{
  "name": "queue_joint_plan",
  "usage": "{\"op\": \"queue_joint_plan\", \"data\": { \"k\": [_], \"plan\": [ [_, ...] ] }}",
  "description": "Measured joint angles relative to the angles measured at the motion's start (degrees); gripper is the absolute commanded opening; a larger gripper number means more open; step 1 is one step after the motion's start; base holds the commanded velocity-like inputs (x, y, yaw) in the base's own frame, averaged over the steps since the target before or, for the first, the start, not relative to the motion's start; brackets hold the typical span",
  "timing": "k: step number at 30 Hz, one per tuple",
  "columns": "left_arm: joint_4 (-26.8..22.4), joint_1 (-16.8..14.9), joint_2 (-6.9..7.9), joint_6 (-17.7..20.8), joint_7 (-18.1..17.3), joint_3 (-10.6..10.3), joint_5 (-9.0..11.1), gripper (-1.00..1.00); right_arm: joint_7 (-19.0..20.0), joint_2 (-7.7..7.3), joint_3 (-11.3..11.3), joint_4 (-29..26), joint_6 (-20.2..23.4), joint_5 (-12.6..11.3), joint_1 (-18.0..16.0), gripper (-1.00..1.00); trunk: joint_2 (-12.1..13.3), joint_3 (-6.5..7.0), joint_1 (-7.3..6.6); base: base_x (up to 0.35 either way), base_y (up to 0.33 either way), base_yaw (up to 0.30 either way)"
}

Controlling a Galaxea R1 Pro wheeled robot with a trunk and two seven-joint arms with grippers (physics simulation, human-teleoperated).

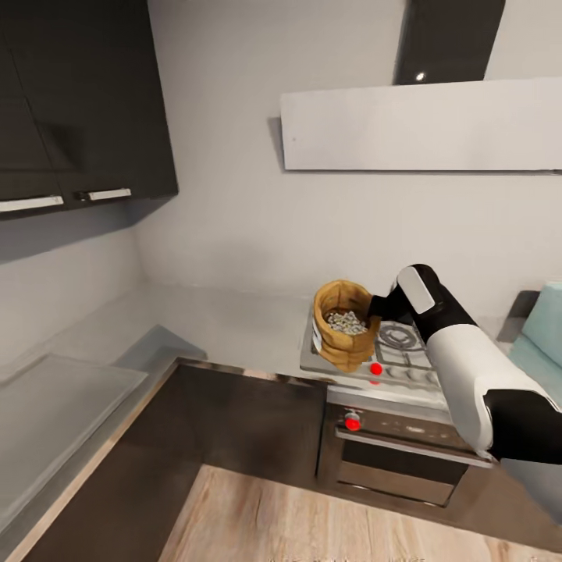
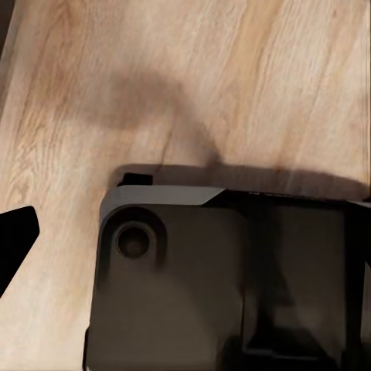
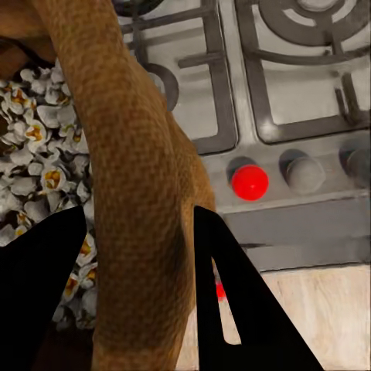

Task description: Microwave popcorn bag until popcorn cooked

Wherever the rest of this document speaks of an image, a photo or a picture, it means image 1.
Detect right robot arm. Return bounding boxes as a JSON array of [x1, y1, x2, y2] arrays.
[[368, 263, 562, 528]]

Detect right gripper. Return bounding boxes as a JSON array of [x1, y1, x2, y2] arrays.
[[368, 296, 414, 325]]

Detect popcorn bag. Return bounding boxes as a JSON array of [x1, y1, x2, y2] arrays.
[[312, 280, 383, 374]]

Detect microwave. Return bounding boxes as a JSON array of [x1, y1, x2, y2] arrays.
[[521, 282, 562, 367]]

